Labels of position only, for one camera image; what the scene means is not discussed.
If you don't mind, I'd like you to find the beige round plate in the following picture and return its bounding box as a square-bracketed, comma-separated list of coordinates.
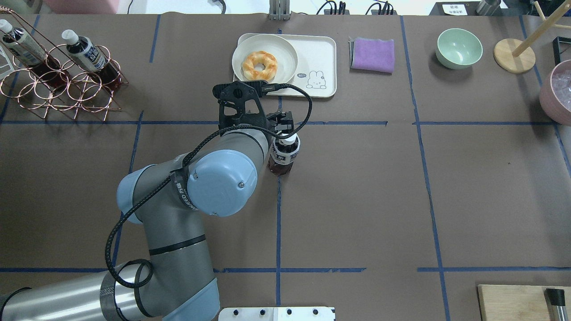
[231, 34, 298, 83]

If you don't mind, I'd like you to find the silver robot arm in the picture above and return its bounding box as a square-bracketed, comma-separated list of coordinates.
[1, 115, 298, 321]

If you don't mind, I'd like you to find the purple folded cloth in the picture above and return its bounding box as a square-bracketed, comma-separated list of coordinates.
[349, 37, 394, 74]

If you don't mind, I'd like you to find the dark tea bottle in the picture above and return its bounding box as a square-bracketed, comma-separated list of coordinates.
[0, 20, 69, 89]
[61, 30, 122, 91]
[268, 134, 301, 175]

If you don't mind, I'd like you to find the pink bowl of ice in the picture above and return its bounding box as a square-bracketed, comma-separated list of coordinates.
[539, 60, 571, 126]

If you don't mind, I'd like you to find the mint green bowl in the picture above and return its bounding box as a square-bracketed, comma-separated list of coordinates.
[435, 28, 483, 70]

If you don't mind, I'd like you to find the aluminium frame post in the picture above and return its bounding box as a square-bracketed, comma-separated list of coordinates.
[269, 0, 291, 21]

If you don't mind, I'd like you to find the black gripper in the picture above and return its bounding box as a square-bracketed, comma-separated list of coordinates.
[266, 111, 294, 134]

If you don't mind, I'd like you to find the pink storage bin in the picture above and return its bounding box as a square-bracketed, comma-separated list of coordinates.
[43, 0, 120, 14]

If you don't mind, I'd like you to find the glazed donut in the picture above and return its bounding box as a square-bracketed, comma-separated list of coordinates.
[241, 51, 278, 81]

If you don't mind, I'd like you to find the wooden mug tree stand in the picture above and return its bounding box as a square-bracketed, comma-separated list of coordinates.
[493, 0, 571, 74]

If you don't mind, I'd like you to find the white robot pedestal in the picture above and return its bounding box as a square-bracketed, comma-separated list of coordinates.
[218, 306, 336, 321]

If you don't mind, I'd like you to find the bamboo cutting board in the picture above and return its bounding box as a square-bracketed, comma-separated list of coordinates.
[477, 284, 571, 321]

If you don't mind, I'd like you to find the copper wire bottle rack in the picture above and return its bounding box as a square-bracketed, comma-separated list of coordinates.
[1, 6, 128, 122]

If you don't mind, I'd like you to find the beige rabbit tray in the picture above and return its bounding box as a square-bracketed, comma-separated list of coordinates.
[231, 33, 337, 99]

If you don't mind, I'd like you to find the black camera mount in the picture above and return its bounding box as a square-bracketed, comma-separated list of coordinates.
[212, 80, 270, 129]

